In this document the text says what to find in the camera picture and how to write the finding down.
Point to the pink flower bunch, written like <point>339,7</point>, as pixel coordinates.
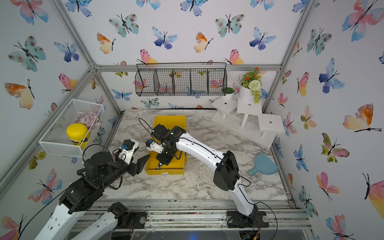
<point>89,119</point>

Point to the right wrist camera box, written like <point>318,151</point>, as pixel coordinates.
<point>153,146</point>

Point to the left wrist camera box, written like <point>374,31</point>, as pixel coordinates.
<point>127,149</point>

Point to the teal paddle board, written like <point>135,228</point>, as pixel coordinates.
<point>264,165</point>

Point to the white tiered step shelf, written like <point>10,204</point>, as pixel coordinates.
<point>248,120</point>

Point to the yellow top drawer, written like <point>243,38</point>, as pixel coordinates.
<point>175,167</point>

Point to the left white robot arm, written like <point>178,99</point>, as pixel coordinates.
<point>74,203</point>

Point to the white pot with flowers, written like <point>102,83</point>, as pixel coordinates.
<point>250,86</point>

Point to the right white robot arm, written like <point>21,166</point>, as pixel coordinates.
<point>228,179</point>

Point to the small white pot green plant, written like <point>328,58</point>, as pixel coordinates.
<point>228,94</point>

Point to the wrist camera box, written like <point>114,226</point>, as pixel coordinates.
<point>127,149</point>
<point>153,146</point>

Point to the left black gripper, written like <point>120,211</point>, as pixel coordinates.
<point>135,168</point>

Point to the yellow plastic drawer cabinet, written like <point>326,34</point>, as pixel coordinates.
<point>168,128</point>

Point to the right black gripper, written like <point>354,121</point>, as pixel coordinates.
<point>162,160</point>

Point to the yellow lidded jar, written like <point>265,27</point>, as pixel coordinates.
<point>78,134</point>

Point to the black wire wall basket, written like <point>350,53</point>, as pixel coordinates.
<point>181,79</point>

